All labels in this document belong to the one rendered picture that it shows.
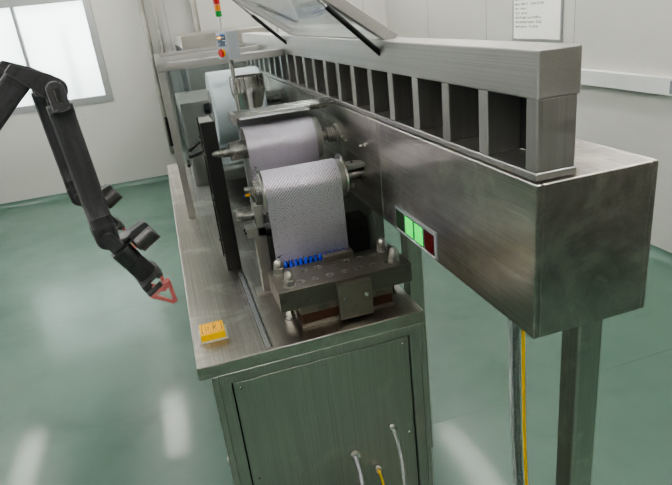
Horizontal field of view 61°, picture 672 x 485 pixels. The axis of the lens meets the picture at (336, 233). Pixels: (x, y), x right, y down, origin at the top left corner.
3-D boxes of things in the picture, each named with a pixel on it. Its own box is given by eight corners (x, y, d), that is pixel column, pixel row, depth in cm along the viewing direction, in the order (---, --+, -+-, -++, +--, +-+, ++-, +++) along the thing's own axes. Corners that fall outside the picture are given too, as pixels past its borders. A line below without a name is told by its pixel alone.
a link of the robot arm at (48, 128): (22, 74, 178) (24, 75, 169) (41, 70, 180) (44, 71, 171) (70, 202, 194) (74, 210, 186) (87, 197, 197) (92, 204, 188)
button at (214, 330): (200, 331, 170) (198, 324, 169) (223, 326, 172) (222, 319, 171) (202, 343, 164) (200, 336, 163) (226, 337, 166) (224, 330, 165)
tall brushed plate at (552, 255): (250, 114, 384) (243, 68, 373) (290, 108, 391) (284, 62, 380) (524, 342, 105) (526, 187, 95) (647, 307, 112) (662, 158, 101)
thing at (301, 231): (277, 267, 178) (268, 211, 171) (348, 251, 184) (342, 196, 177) (277, 267, 178) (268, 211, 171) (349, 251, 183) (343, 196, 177)
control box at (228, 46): (216, 60, 212) (211, 32, 208) (230, 58, 216) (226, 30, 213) (226, 60, 207) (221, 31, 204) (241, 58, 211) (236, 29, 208)
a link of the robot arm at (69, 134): (35, 81, 137) (39, 84, 128) (60, 76, 139) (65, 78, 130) (94, 243, 154) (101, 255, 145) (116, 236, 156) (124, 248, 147)
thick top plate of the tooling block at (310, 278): (270, 289, 175) (267, 271, 173) (391, 261, 185) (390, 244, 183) (281, 313, 161) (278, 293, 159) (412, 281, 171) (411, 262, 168)
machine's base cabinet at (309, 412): (197, 285, 412) (171, 170, 381) (284, 266, 428) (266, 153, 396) (258, 600, 185) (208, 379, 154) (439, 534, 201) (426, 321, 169)
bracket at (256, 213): (254, 291, 191) (238, 204, 180) (273, 286, 193) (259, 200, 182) (256, 297, 187) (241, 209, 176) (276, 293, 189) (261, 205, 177)
